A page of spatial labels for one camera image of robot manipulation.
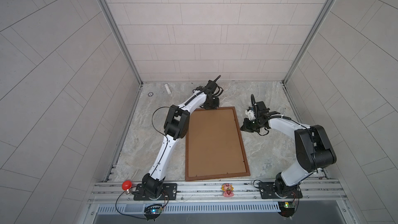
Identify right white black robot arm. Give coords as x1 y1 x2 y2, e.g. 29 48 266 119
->
240 95 337 198

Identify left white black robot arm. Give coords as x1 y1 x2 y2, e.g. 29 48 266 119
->
142 76 223 199

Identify white cylinder tube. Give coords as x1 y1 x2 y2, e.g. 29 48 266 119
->
164 84 172 94

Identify pink toy figure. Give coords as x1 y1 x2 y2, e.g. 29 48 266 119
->
221 183 234 198

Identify right green circuit board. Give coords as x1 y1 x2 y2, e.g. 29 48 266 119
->
278 202 296 218

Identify green circuit board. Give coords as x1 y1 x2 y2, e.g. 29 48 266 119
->
278 202 296 218
144 204 164 220

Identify red emergency stop button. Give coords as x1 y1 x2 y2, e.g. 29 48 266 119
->
122 180 133 195

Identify left green circuit board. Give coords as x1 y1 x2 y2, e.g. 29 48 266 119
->
144 204 164 220

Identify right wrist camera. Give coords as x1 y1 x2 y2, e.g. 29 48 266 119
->
245 108 256 121

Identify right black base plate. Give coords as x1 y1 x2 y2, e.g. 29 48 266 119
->
259 181 303 199

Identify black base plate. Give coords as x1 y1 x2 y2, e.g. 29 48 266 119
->
259 181 303 199
133 183 177 201

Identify aluminium front rail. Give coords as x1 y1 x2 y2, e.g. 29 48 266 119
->
87 177 347 204

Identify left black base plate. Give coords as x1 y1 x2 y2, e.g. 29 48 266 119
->
133 183 177 201

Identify white vented cable duct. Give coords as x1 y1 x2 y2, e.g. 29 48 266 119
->
97 202 281 215

